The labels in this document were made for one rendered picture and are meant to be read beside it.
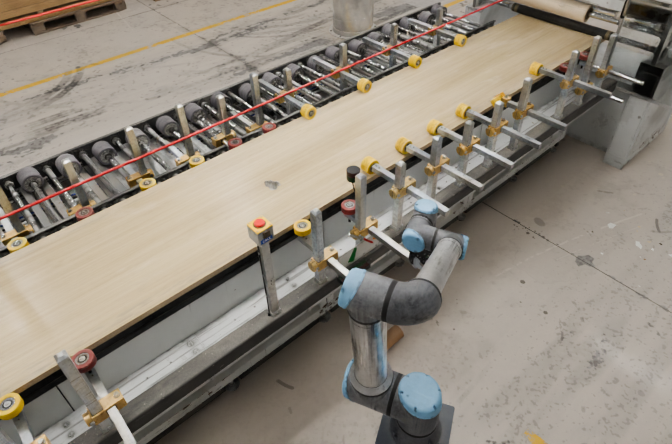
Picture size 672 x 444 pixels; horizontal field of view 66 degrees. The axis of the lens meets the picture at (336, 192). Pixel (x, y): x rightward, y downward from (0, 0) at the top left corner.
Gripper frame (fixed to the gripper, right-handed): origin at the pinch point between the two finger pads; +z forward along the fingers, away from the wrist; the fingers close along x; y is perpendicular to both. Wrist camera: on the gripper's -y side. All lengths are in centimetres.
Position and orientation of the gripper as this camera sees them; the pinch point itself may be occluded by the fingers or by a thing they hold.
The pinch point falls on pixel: (415, 265)
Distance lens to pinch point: 227.6
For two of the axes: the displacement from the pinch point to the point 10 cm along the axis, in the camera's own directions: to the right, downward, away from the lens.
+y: 6.6, 4.7, -5.8
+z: 0.3, 7.6, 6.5
